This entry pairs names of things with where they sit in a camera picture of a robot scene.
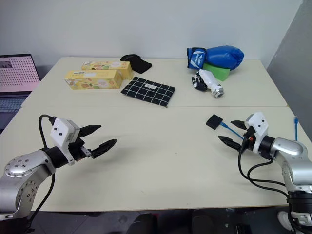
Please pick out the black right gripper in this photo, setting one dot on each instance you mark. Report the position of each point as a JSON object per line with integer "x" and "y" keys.
{"x": 248, "y": 141}

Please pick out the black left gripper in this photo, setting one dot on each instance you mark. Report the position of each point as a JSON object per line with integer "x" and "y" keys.
{"x": 77, "y": 150}

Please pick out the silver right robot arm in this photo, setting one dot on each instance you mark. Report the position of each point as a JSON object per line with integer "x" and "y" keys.
{"x": 290, "y": 156}

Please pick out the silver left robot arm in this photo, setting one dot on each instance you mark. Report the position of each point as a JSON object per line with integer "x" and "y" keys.
{"x": 23, "y": 170}

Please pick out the small black square adapter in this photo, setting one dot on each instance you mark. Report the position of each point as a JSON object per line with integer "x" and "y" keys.
{"x": 214, "y": 122}

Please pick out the white bottle with silver neck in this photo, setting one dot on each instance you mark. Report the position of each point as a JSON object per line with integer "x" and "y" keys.
{"x": 210, "y": 81}

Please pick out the yellow printed carton box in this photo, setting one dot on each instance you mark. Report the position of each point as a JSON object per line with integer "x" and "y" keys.
{"x": 109, "y": 65}
{"x": 92, "y": 79}

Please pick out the green foam block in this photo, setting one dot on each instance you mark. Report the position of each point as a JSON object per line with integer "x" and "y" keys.
{"x": 217, "y": 70}

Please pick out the black white checked pouch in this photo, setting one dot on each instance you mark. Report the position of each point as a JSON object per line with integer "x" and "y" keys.
{"x": 148, "y": 91}

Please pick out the blue boxing glove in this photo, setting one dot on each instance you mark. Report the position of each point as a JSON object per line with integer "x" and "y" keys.
{"x": 224, "y": 56}

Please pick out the black fabric wrist rest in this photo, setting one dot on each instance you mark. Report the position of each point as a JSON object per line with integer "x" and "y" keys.
{"x": 139, "y": 64}

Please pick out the white shoe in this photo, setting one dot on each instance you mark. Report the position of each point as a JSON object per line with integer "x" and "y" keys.
{"x": 284, "y": 219}

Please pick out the open laptop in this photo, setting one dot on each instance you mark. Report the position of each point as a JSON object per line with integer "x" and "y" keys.
{"x": 14, "y": 73}

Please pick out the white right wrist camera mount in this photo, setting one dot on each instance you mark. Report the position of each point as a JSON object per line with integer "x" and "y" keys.
{"x": 259, "y": 126}

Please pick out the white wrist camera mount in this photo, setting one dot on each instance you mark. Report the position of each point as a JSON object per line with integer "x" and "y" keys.
{"x": 61, "y": 131}
{"x": 259, "y": 126}

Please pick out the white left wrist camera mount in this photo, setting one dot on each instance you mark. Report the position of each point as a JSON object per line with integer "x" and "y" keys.
{"x": 61, "y": 131}

